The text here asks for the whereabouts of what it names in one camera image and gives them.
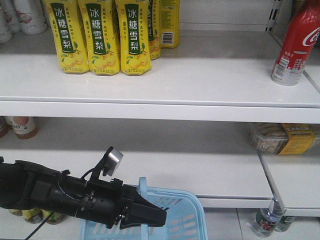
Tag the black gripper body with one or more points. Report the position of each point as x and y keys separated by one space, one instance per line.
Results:
x=105 y=202

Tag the biscuit tray yellow label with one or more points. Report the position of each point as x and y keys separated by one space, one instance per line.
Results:
x=283 y=138

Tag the white metal shelving unit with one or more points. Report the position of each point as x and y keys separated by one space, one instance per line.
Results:
x=183 y=124

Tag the white peach drink bottle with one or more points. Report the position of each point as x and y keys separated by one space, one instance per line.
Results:
x=30 y=16

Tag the clear water bottle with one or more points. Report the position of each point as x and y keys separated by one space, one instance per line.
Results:
x=266 y=219
x=284 y=223

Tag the red coke aluminium bottle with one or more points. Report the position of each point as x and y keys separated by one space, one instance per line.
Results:
x=300 y=38

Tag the yellow pear drink bottle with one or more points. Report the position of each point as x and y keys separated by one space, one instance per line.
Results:
x=69 y=36
x=102 y=35
x=135 y=57

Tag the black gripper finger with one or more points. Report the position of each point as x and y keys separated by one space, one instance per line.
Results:
x=139 y=214
x=138 y=199

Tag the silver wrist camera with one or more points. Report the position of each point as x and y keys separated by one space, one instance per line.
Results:
x=110 y=161

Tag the orange C100 drink bottle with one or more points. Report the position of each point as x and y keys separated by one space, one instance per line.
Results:
x=24 y=127

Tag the light blue plastic basket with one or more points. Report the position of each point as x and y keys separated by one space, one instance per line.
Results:
x=185 y=218

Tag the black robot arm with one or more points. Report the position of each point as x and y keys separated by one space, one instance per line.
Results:
x=25 y=185

